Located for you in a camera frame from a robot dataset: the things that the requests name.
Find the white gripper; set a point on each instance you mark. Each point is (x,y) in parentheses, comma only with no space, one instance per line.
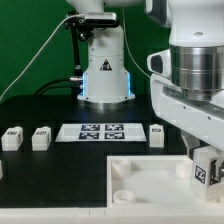
(203,120)

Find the white square tabletop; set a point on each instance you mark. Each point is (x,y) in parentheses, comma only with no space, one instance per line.
(146,181)

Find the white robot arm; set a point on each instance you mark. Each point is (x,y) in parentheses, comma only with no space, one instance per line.
(187,82)

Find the white marker sheet with tags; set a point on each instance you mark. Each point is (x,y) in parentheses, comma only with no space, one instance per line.
(111,132)

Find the white part at left edge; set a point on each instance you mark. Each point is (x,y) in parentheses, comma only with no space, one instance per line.
(1,170)

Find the black camera on stand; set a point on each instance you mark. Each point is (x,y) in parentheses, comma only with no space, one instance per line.
(99,83)

